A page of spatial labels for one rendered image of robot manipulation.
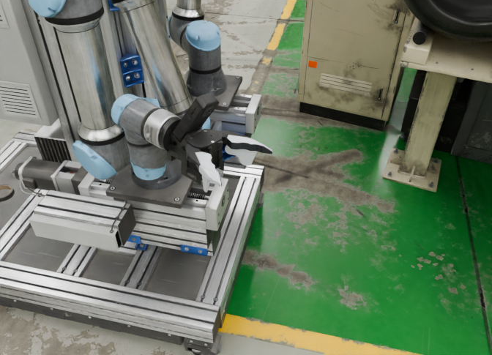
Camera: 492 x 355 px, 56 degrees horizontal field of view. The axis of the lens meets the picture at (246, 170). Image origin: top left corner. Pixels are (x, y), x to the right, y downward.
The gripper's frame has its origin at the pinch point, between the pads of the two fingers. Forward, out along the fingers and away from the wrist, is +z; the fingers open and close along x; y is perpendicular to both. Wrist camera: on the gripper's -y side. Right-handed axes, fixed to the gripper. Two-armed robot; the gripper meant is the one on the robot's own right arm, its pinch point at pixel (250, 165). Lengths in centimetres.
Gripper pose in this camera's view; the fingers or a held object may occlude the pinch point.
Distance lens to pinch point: 83.0
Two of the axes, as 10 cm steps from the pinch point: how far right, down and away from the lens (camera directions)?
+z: 7.8, 4.1, -4.8
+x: -6.2, 4.0, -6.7
